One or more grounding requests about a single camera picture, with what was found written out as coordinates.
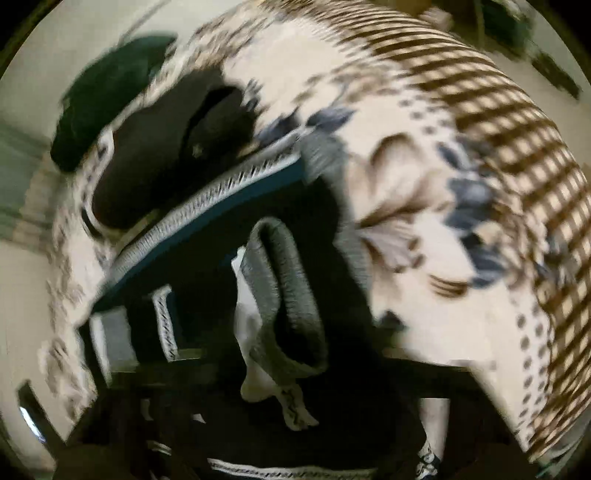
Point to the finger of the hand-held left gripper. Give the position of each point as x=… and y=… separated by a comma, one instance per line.
x=44, y=424

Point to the striped knit sweater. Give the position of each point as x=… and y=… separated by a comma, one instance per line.
x=295, y=295

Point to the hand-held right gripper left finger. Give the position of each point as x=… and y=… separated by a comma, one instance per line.
x=115, y=438

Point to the floral blanket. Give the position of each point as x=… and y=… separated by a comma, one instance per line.
x=415, y=138

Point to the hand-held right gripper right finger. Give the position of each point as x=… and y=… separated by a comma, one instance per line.
x=478, y=424

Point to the black knit cardigan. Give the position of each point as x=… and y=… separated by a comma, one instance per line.
x=152, y=152

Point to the dark green cloth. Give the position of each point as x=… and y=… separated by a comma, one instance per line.
x=101, y=101

